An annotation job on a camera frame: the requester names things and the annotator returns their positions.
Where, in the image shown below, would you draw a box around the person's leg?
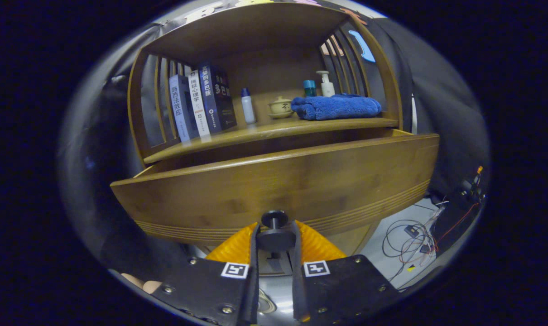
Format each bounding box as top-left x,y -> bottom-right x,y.
122,273 -> 162,294

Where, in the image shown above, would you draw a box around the white book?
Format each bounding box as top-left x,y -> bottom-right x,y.
188,69 -> 211,138

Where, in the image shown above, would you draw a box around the tangled floor cables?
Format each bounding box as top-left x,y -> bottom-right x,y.
383,199 -> 447,281

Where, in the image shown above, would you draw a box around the dark navy book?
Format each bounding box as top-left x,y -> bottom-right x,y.
198,62 -> 237,134

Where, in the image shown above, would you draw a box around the wooden cabinet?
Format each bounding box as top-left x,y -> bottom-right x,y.
128,2 -> 404,277

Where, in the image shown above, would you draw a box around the white pump bottle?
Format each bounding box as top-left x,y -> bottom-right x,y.
316,71 -> 336,97

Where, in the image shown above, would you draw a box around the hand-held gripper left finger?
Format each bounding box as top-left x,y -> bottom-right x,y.
149,222 -> 261,326

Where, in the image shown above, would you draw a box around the white bottle with blue cap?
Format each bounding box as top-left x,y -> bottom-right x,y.
240,87 -> 257,125

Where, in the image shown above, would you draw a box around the light grey-blue book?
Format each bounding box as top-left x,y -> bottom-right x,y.
169,75 -> 198,142

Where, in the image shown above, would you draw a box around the black device with orange tip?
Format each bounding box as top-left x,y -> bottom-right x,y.
430,165 -> 485,254

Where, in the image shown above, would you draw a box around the person's shoe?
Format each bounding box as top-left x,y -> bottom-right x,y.
258,290 -> 277,314

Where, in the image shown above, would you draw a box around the blue towel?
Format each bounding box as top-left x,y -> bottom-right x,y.
291,94 -> 382,121

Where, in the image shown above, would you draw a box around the wooden countertop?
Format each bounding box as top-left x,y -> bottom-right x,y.
144,117 -> 399,164

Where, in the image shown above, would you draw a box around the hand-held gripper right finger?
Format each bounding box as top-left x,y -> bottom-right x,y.
291,220 -> 399,323

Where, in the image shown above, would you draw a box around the wooden drawer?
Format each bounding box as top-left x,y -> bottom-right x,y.
110,129 -> 440,254

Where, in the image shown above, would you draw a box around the beige lidded teacup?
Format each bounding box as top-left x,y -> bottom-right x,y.
268,96 -> 295,119

